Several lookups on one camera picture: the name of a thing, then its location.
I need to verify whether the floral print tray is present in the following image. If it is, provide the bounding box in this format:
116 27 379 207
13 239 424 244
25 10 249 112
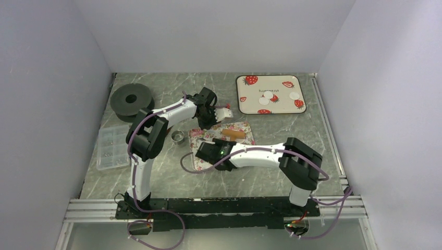
189 121 255 171

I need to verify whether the wooden rolling pin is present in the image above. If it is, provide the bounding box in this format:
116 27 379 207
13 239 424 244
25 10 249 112
221 129 245 141

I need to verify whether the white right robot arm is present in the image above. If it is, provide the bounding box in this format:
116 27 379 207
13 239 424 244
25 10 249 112
195 137 329 216

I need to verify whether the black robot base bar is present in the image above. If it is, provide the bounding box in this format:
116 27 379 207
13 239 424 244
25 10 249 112
115 196 320 232

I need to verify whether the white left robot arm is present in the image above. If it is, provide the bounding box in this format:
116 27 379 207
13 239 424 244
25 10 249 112
124 87 220 219

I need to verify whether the strawberry print tray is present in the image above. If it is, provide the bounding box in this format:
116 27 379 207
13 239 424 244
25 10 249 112
236 74 306 115

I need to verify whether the round white wrapper left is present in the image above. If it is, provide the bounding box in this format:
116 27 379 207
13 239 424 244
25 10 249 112
259 97 270 106

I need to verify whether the round white wrapper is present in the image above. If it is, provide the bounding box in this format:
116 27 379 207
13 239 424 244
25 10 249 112
259 97 270 106
289 92 301 100
262 91 274 99

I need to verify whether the round white wrapper middle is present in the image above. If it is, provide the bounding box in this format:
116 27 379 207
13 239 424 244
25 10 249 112
262 91 274 99

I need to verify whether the black filament spool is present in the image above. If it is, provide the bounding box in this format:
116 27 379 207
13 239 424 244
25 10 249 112
110 83 155 122

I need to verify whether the round white wrapper right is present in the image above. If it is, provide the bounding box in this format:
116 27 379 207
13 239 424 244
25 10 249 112
289 92 301 100

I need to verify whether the clear plastic parts box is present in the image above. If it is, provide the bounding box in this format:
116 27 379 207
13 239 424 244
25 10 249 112
96 124 129 171

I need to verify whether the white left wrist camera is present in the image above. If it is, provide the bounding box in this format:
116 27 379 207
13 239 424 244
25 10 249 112
215 107 233 123

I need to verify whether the round metal cutter ring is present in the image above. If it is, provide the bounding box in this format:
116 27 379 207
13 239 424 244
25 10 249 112
171 130 186 145

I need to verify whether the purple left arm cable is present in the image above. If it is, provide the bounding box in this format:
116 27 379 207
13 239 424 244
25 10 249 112
127 91 187 250

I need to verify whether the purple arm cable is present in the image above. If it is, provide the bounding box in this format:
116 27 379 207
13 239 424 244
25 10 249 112
127 91 187 250
180 147 353 241

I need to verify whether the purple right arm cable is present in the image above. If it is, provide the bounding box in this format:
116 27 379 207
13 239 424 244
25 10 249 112
180 147 353 241

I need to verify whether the aluminium frame rail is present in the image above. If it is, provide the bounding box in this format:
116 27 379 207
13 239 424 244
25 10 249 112
64 199 117 223

